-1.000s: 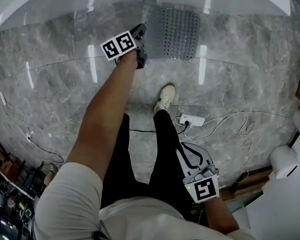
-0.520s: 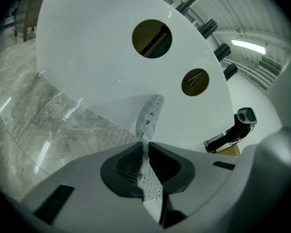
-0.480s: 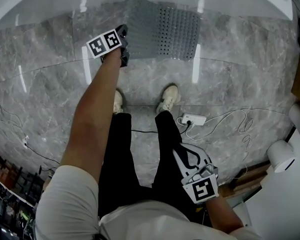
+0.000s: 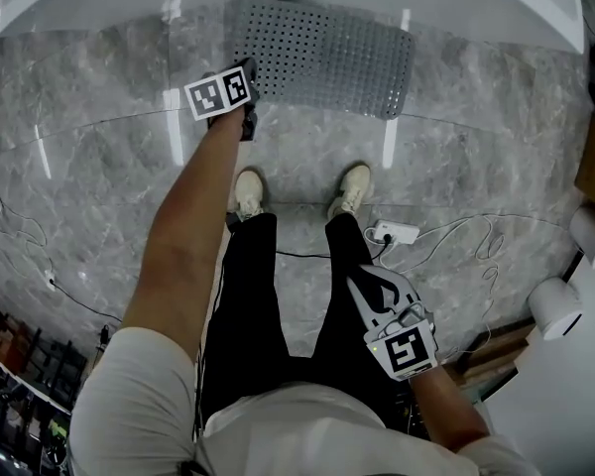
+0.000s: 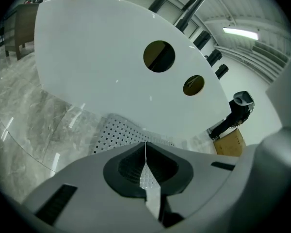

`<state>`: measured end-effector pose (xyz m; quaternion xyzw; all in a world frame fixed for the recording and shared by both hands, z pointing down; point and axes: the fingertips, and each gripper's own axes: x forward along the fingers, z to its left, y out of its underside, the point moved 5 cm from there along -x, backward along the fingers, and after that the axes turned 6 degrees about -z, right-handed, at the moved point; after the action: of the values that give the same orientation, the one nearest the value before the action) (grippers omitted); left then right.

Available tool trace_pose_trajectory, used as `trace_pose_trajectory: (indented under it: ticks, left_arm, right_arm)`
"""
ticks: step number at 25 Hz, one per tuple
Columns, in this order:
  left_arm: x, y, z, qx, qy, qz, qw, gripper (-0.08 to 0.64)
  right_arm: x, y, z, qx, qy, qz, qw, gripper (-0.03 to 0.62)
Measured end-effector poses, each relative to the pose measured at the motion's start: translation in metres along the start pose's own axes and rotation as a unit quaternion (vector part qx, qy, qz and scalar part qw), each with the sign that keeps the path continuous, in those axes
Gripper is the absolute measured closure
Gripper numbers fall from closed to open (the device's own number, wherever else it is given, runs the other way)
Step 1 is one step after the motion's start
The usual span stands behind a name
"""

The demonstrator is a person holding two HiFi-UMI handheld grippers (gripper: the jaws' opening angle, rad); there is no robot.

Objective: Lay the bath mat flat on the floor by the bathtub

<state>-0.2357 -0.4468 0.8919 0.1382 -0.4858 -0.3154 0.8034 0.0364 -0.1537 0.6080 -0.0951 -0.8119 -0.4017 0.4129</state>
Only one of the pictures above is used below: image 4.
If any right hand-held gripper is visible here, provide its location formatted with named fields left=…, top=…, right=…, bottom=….
left=347, top=265, right=438, bottom=382

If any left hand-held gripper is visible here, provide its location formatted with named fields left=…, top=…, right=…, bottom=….
left=183, top=56, right=262, bottom=142

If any grey perforated rubber mat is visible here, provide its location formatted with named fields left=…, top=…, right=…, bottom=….
left=222, top=0, right=417, bottom=118

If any person's right forearm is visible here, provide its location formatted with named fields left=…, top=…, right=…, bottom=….
left=411, top=364, right=492, bottom=455

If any person's left forearm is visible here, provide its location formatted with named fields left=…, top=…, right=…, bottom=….
left=121, top=106, right=247, bottom=361

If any white power strip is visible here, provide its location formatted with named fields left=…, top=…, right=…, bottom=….
left=373, top=219, right=421, bottom=246

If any person's right beige shoe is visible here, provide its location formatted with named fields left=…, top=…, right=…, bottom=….
left=326, top=163, right=372, bottom=220

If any person's beige shoe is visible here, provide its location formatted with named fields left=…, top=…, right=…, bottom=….
left=326, top=163, right=372, bottom=220
left=233, top=168, right=265, bottom=217

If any person's left beige shoe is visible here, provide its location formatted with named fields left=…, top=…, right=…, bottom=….
left=233, top=168, right=265, bottom=217

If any brown wooden plank base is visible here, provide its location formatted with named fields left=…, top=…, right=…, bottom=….
left=455, top=317, right=536, bottom=391

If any person's white t-shirt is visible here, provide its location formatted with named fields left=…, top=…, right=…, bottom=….
left=68, top=324, right=541, bottom=476

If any cluttered dark rack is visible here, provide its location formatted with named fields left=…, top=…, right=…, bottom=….
left=0, top=290, right=88, bottom=476

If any black power strip cable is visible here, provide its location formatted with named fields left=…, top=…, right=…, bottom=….
left=276, top=238, right=394, bottom=262

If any long white cable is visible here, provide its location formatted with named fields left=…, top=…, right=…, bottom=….
left=376, top=213, right=507, bottom=359

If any thin white looped cable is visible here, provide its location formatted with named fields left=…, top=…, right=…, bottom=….
left=0, top=200, right=51, bottom=277

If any black adapter cable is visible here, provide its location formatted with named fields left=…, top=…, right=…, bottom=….
left=54, top=280, right=123, bottom=324

